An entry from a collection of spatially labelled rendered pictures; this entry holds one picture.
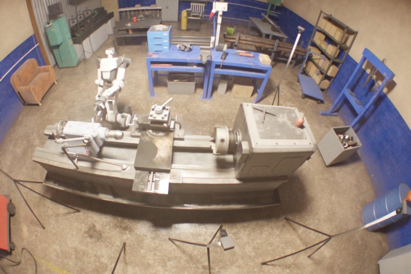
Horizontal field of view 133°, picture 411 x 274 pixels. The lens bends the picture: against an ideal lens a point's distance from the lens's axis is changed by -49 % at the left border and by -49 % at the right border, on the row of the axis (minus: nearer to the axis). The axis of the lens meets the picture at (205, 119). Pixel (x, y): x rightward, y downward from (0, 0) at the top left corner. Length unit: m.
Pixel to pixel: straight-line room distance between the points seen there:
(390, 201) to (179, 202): 3.14
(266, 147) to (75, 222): 2.49
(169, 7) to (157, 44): 4.75
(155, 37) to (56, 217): 3.15
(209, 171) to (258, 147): 0.57
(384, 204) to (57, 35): 7.49
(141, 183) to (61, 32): 4.50
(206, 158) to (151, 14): 4.33
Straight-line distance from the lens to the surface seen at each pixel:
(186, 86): 3.40
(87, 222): 2.64
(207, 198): 1.97
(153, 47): 3.13
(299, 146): 1.40
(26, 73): 4.90
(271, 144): 1.28
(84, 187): 2.30
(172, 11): 7.74
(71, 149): 1.88
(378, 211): 3.52
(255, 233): 2.44
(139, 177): 1.57
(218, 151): 1.38
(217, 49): 3.26
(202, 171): 1.60
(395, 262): 3.88
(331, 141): 3.28
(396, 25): 4.41
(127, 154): 1.89
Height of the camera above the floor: 2.28
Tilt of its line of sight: 48 degrees down
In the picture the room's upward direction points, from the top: 8 degrees clockwise
